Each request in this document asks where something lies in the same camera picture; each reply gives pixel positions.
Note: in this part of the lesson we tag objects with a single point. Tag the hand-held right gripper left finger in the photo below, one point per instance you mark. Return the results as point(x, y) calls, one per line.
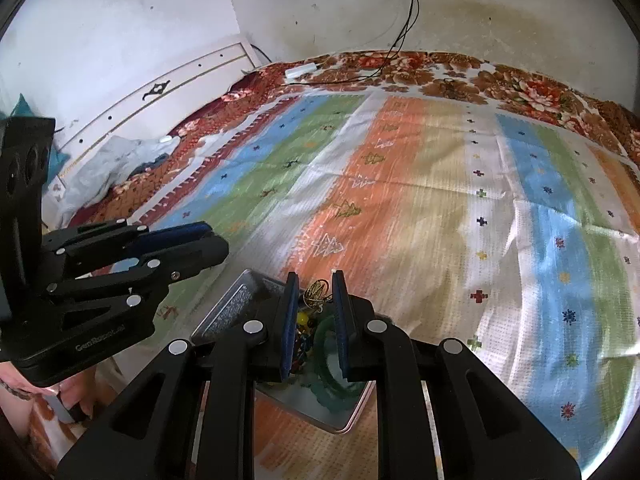
point(289, 327)

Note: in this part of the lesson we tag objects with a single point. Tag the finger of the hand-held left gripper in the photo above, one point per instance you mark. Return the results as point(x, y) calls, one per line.
point(195, 255)
point(170, 234)

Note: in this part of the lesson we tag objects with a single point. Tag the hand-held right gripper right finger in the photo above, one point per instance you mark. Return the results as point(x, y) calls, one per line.
point(341, 327)

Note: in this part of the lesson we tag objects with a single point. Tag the green jade bangle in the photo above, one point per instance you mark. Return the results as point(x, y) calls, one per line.
point(320, 342)

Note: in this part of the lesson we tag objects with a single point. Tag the metal tin box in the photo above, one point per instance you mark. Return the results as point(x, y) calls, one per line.
point(350, 405)

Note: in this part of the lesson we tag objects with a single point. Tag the person's left hand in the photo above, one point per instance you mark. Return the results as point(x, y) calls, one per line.
point(80, 395)

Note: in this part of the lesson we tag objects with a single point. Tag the grey cloth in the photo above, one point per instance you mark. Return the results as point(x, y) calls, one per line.
point(110, 165)

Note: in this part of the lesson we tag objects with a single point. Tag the white headboard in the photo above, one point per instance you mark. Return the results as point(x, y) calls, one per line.
point(150, 105)

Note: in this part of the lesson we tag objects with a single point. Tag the striped printed mat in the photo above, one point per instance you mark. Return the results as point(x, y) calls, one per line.
point(425, 210)

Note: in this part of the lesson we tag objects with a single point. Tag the white charger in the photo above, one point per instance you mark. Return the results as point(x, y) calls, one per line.
point(300, 70)

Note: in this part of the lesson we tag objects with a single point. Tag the brown floral blanket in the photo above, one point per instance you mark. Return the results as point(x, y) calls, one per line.
point(525, 85)

